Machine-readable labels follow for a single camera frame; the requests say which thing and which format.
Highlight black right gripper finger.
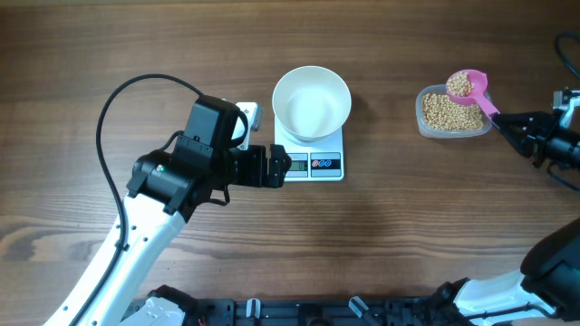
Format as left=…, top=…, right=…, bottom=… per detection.
left=498, top=123, right=535, bottom=158
left=491, top=111, right=555, bottom=129

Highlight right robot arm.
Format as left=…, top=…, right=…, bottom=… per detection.
left=426, top=110, right=579, bottom=325

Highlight yellow soybeans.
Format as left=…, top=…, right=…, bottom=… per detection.
left=422, top=93, right=484, bottom=131

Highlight white digital kitchen scale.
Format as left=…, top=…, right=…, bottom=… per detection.
left=275, top=118, right=345, bottom=182

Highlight pink plastic measuring scoop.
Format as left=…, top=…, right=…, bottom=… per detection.
left=446, top=69, right=499, bottom=120

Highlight white round bowl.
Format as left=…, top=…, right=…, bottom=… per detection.
left=272, top=65, right=353, bottom=142

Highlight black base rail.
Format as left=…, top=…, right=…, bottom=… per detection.
left=121, top=296, right=436, bottom=326

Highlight clear plastic container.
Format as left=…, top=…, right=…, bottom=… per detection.
left=415, top=84, right=493, bottom=139

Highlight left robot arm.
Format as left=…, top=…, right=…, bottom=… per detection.
left=48, top=95, right=292, bottom=325

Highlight left black cable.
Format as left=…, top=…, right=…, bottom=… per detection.
left=95, top=73, right=205, bottom=326

